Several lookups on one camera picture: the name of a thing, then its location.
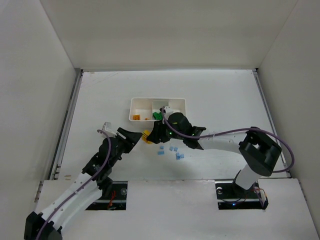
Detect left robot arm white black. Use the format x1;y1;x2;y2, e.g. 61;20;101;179
23;127;143;240

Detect left aluminium rail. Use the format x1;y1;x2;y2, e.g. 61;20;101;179
34;68;84;203

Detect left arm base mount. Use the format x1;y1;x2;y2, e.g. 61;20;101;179
86;178;128;211

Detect aluminium rail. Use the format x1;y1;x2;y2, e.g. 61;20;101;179
34;68;84;203
252;68;291;178

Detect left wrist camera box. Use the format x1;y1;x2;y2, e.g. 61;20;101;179
101;122;116;137

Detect small green lego brick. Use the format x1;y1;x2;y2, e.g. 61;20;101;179
152;111;163;121

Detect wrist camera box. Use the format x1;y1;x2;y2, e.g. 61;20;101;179
101;122;116;137
161;106;174;116

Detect right aluminium rail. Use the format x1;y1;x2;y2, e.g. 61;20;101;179
252;68;291;178

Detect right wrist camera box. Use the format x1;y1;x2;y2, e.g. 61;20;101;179
161;106;174;116

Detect white divided plastic container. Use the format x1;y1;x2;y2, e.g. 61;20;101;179
129;97;186;128

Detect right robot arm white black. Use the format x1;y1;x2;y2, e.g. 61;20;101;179
146;112;282;190

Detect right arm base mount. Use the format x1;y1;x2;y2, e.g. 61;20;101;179
215;181;269;210

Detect yellow bee lego figure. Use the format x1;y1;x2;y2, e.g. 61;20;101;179
132;114;141;121

